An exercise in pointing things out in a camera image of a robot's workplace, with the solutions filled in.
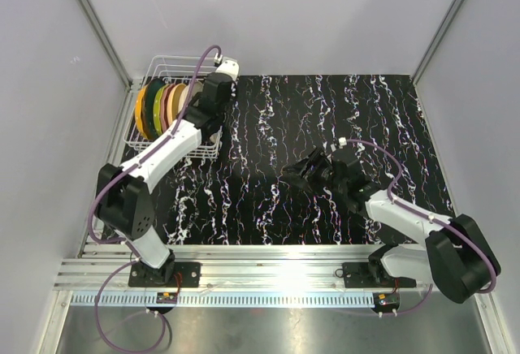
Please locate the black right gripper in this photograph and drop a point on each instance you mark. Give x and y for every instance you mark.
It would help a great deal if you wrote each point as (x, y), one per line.
(318, 158)

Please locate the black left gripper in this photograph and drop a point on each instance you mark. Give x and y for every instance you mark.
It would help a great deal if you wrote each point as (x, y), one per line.
(230, 95)

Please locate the cream pink plate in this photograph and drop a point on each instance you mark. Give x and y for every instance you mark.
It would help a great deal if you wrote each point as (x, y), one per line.
(193, 91)

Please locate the beige bear print plate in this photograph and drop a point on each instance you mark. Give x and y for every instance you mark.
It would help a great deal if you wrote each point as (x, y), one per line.
(183, 96)

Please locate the yellow cream plate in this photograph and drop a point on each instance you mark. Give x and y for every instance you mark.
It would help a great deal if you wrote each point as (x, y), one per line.
(173, 102)

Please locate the pink polka dot plate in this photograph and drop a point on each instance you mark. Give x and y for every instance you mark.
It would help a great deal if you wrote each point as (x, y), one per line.
(165, 108)

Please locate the green polka dot plate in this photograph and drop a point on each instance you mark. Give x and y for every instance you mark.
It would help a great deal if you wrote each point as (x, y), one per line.
(157, 111)

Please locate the teal glazed plate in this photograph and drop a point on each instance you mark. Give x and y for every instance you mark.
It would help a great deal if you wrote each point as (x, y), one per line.
(148, 107)

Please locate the orange polka dot plate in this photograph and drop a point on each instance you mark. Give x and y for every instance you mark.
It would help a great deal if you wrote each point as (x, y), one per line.
(138, 114)

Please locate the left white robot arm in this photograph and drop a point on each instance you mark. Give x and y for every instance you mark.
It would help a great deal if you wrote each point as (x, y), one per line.
(124, 193)

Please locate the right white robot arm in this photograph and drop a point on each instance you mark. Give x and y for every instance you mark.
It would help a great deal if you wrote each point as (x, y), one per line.
(451, 253)

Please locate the right small circuit board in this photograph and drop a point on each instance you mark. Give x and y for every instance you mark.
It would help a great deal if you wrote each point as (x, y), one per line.
(387, 302)

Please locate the small circuit board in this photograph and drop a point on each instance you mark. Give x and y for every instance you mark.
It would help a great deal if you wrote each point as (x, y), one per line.
(167, 298)
(387, 302)

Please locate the left small circuit board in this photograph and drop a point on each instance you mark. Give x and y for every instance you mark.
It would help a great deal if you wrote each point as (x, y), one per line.
(167, 298)

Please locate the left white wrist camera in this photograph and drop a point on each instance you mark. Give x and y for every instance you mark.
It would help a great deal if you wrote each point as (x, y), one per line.
(227, 66)

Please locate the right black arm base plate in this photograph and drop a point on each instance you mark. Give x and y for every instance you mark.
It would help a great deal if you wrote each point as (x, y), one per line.
(357, 274)

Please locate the aluminium frame post left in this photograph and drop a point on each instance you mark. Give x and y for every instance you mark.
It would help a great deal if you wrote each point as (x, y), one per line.
(100, 33)

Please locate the aluminium frame post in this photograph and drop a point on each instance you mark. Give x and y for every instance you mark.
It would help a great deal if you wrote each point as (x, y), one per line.
(100, 33)
(442, 30)

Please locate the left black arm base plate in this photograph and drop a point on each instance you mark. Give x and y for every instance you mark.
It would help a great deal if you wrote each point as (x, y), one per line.
(178, 274)

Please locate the white slotted cable duct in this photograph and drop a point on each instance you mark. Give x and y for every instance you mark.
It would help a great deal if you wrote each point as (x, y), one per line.
(233, 299)

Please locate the aluminium frame post right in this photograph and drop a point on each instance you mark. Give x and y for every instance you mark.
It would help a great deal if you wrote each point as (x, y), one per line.
(442, 30)

